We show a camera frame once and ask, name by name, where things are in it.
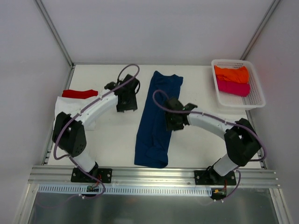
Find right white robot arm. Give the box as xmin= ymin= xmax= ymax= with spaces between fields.
xmin=164 ymin=97 xmax=262 ymax=186

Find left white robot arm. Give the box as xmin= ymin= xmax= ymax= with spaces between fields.
xmin=52 ymin=75 xmax=140 ymax=182

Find white plastic basket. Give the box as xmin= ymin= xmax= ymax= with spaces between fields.
xmin=211 ymin=59 xmax=266 ymax=111

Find aluminium mounting rail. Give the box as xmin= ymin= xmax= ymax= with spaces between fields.
xmin=28 ymin=165 xmax=281 ymax=189

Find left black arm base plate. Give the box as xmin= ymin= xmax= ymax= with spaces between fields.
xmin=71 ymin=168 xmax=113 ymax=183

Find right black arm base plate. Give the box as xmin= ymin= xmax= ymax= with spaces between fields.
xmin=194 ymin=170 xmax=236 ymax=186

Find navy blue t shirt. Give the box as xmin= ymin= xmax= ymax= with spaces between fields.
xmin=134 ymin=71 xmax=183 ymax=168

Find white slotted cable duct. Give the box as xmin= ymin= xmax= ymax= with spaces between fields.
xmin=38 ymin=184 xmax=212 ymax=196

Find folded red t shirt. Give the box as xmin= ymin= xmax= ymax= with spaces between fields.
xmin=62 ymin=90 xmax=98 ymax=99

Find pink t shirt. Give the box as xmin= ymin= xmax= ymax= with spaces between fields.
xmin=216 ymin=78 xmax=250 ymax=97

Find orange t shirt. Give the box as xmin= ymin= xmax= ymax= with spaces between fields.
xmin=214 ymin=66 xmax=249 ymax=84

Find folded white t shirt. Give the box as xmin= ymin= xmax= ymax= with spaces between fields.
xmin=53 ymin=97 xmax=96 ymax=131

